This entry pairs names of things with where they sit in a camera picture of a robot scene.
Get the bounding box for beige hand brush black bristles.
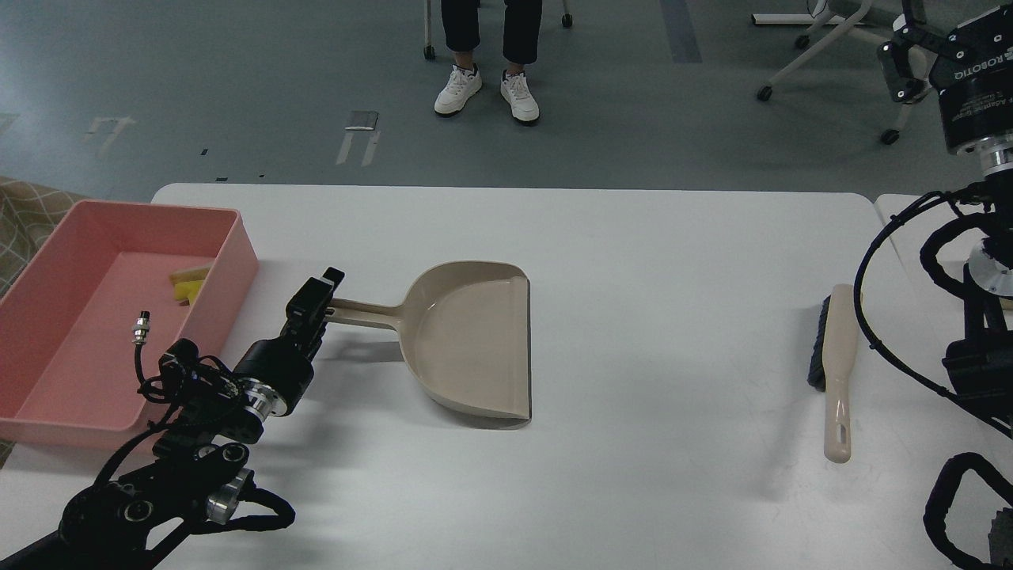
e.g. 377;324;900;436
807;283;859;463

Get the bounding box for seated person legs white sneakers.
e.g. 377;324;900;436
434;0;544;126

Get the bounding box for beige patterned cloth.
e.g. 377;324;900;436
1;177;85;295

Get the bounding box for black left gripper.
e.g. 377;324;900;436
233;267;345;418

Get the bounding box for pink plastic bin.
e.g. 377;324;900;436
1;199;258;450

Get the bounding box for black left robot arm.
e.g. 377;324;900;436
2;268;344;569

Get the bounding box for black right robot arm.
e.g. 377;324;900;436
854;1;1011;438

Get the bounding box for beige plastic dustpan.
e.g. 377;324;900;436
327;260;532;422

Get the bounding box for yellow green sponge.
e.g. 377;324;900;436
168;264;212;306

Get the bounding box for white rolling chair frame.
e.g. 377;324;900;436
752;1;937;146

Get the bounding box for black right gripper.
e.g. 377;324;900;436
877;1;1012;154

